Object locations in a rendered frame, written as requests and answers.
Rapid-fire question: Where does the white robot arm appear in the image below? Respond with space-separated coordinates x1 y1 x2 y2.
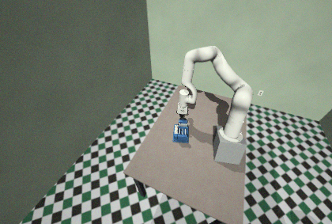
178 46 252 142

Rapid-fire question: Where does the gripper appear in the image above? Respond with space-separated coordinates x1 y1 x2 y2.
176 104 188 118

